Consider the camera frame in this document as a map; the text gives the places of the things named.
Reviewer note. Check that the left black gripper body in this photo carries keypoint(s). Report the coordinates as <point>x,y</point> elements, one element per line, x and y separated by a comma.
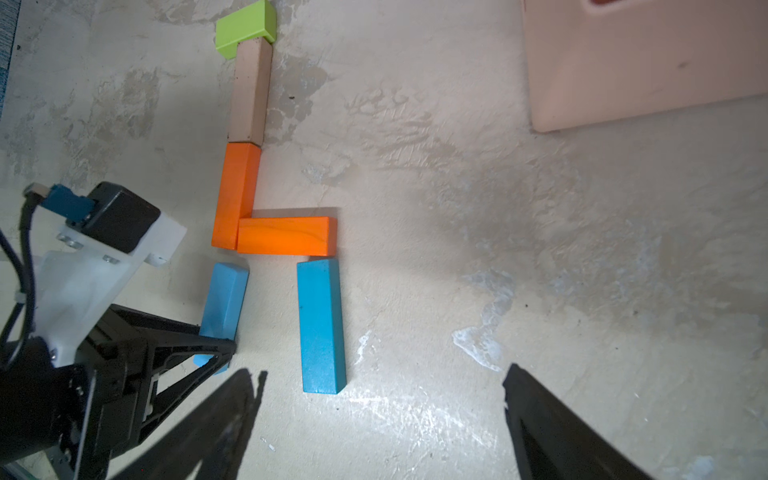
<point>85,414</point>

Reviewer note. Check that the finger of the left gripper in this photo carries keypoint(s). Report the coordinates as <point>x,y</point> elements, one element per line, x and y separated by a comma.
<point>167,344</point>

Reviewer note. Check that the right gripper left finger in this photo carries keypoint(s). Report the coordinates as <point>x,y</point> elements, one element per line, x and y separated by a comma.
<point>210,442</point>

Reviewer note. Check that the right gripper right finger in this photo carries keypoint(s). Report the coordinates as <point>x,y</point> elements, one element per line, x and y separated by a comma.
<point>551,442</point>

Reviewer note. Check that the light blue building block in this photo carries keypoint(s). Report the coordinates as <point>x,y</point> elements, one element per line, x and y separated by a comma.
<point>224,301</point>

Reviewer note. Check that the teal building block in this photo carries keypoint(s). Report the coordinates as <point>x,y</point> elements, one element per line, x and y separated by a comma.
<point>321,327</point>

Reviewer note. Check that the orange building block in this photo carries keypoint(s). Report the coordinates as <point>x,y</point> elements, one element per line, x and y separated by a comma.
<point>236,192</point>
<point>293,236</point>

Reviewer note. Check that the beige wooden building block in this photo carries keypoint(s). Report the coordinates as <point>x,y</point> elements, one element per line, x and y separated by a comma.
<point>250,91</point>

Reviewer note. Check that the green building block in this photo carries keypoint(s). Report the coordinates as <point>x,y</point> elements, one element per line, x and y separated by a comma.
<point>258,20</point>

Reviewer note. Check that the pink desk file organizer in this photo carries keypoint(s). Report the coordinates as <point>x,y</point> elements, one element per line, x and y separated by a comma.
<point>596,61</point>

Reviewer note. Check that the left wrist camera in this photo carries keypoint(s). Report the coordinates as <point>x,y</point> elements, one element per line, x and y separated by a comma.
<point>109,233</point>

